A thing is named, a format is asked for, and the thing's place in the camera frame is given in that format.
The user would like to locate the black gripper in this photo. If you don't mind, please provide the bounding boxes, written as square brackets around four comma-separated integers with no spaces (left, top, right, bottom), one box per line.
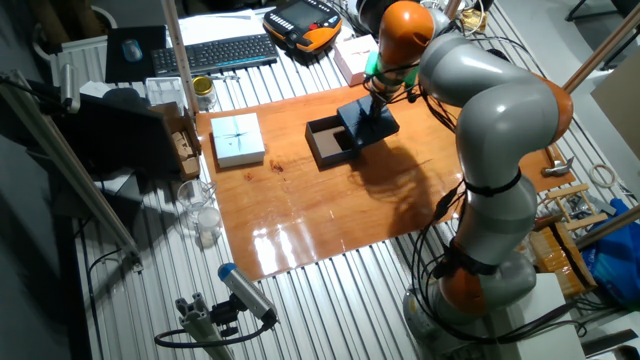
[368,83,397,121]

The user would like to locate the dark blue ribboned box lid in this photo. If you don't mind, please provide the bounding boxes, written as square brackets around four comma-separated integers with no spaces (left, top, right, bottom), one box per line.
[336,94,401,151]

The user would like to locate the pink gift box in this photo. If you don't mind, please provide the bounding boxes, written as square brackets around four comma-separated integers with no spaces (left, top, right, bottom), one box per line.
[333,33,382,87]

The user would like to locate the dark open box base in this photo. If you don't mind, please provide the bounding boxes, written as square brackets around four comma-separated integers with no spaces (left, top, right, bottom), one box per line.
[304,114,361,170]

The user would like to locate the light blue gift box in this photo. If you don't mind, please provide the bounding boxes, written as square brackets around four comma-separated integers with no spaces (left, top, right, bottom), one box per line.
[210,112,267,170]

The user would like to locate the brown cardboard box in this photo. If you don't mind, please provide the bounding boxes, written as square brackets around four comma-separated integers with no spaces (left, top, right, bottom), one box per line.
[148,102,203,181]

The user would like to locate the black filament spool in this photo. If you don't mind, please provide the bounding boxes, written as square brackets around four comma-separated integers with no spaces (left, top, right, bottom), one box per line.
[355,0,396,36]

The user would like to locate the orange black teach pendant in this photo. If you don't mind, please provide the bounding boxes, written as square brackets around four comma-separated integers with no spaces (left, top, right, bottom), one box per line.
[262,0,344,55]

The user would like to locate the glossy wooden board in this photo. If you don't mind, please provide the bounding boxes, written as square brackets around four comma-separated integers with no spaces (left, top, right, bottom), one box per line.
[195,73,577,282]

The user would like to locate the long wooden pole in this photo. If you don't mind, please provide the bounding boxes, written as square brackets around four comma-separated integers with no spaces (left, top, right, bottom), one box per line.
[574,203,640,250]
[442,0,464,21]
[160,0,200,116]
[562,2,640,94]

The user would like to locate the brass metal object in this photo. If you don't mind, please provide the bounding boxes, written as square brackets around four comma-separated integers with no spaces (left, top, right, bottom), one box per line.
[459,7,489,34]

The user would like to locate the black keyboard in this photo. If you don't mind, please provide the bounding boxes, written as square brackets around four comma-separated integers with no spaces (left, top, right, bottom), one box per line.
[151,33,280,77]

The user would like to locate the glass jar yellow lid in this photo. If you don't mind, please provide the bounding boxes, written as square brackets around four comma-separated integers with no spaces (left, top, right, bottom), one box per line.
[192,75,219,112]

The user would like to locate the white paper sheets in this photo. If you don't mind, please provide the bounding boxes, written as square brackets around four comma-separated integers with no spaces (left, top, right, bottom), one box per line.
[177,8,274,47]

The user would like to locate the small clear plastic cup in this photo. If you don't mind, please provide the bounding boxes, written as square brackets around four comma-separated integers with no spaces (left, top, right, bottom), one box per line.
[195,206,224,250]

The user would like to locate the clear plastic cups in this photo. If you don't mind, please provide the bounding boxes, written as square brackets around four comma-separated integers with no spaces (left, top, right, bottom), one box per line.
[176,178,219,224]

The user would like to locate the clear plastic container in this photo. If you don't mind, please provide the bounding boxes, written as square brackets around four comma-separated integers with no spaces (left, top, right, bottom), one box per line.
[145,76,189,112]

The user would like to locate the white tape roll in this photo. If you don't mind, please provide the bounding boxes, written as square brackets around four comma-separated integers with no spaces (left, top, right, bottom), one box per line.
[588,163,618,190]

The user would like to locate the black mouse pad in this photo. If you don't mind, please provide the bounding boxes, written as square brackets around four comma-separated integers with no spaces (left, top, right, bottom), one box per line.
[104,25,168,84]

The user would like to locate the grey metal tool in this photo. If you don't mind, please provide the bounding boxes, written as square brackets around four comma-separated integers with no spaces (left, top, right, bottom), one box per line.
[569,192,617,217]

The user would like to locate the cardboard sheet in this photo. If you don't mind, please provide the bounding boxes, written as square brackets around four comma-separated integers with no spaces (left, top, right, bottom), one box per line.
[591,49,640,161]

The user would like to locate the grey computer mouse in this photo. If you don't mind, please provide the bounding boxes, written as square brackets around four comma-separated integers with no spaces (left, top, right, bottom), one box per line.
[121,38,144,64]

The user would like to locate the black monitor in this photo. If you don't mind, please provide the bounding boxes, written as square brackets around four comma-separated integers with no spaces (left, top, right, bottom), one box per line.
[49,92,177,177]

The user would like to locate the black chair legs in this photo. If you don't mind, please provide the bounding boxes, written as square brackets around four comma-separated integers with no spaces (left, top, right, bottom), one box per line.
[564,0,640,71]

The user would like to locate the blue plastic bag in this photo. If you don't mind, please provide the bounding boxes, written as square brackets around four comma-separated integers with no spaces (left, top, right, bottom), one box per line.
[582,198,640,309]

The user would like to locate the black flat bar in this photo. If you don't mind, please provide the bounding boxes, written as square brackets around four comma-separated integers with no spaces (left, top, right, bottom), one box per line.
[582,328,640,357]

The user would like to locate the hammer with wooden handle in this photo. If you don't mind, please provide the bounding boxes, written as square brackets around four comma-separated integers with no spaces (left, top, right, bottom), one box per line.
[540,144,575,178]

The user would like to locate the brown wooden tool handle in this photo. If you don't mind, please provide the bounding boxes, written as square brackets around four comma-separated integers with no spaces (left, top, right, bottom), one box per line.
[532,213,565,229]

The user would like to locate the small wooden frame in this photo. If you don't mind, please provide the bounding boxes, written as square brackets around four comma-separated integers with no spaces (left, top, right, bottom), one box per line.
[544,183,609,232]

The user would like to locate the silver camera blue cap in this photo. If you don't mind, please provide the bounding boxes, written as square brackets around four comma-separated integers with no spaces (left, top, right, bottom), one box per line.
[217,262,279,324]

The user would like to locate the yellow box black strap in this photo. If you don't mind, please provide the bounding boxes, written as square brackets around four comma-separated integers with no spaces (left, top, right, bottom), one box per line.
[528,222,599,300]

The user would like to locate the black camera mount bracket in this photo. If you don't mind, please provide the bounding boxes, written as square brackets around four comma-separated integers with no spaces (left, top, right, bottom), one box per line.
[209,294,246,337]

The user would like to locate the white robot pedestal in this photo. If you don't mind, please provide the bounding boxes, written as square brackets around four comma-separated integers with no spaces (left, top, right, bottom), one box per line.
[487,272,587,360]

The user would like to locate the aluminium profile post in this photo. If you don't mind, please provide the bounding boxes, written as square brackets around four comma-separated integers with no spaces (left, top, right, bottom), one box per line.
[174,292,236,360]

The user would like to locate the black camera cable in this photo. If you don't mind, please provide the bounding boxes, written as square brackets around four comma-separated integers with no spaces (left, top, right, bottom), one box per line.
[153,312,279,349]

